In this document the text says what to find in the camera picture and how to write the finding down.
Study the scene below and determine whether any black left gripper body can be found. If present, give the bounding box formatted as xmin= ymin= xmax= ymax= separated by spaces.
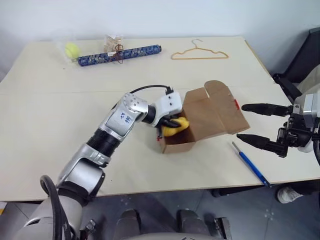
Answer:
xmin=161 ymin=113 xmax=180 ymax=125

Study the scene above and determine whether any brown cardboard box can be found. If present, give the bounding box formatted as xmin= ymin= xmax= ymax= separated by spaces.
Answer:
xmin=155 ymin=79 xmax=251 ymax=154

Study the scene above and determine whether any black chair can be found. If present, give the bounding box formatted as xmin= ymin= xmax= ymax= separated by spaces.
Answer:
xmin=272 ymin=26 xmax=320 ymax=104

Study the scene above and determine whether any brown string bow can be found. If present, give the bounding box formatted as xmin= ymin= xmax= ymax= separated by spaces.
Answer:
xmin=109 ymin=43 xmax=126 ymax=65

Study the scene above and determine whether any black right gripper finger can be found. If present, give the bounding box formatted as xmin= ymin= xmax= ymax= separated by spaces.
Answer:
xmin=241 ymin=102 xmax=294 ymax=118
xmin=236 ymin=133 xmax=289 ymax=159

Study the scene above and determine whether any dark metal bracket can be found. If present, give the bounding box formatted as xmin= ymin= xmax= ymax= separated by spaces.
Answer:
xmin=213 ymin=217 xmax=231 ymax=240

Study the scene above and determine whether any yellow soft item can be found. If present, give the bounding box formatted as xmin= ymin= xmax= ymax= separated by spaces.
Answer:
xmin=160 ymin=116 xmax=191 ymax=137

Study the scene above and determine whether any white shoe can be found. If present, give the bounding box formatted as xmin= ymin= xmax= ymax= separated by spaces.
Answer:
xmin=276 ymin=185 xmax=301 ymax=204

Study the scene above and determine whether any blue patterned tube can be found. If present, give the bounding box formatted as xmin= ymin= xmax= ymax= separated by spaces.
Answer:
xmin=77 ymin=44 xmax=162 ymax=68

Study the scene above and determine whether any black shoulder cable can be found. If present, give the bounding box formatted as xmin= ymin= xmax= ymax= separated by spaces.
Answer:
xmin=39 ymin=174 xmax=77 ymax=240

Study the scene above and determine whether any yellow ball in bag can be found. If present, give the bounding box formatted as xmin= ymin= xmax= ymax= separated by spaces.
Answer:
xmin=55 ymin=40 xmax=83 ymax=63

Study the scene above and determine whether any clear snack packet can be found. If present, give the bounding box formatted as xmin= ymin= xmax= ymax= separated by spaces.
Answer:
xmin=103 ymin=34 xmax=125 ymax=54

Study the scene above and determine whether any gold wire hanger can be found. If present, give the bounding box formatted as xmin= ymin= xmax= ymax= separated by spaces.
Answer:
xmin=171 ymin=38 xmax=230 ymax=61

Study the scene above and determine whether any yellow tennis ball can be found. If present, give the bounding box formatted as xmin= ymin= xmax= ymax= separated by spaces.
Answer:
xmin=64 ymin=42 xmax=81 ymax=57

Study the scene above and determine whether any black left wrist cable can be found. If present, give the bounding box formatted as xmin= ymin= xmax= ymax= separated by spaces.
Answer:
xmin=129 ymin=85 xmax=175 ymax=96

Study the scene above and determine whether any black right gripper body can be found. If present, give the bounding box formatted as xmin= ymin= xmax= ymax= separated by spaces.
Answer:
xmin=275 ymin=104 xmax=314 ymax=152

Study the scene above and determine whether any blue pen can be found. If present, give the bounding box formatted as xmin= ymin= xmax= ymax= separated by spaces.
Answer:
xmin=231 ymin=141 xmax=273 ymax=189

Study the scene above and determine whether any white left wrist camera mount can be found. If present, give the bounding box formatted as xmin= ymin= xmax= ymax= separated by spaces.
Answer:
xmin=152 ymin=87 xmax=184 ymax=128

